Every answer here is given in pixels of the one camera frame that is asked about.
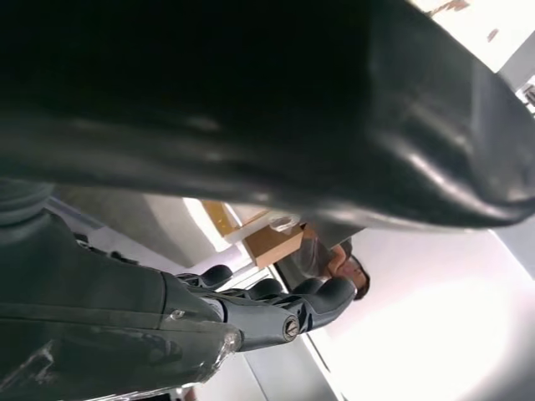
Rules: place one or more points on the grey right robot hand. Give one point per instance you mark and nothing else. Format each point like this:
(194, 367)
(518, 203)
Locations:
(251, 83)

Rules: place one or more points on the stainless steel workbench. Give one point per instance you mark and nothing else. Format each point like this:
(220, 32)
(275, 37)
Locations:
(146, 232)

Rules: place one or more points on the brown cardboard box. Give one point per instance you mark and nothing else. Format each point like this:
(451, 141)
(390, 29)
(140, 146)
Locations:
(271, 246)

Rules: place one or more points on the person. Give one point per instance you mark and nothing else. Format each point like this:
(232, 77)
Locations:
(350, 274)

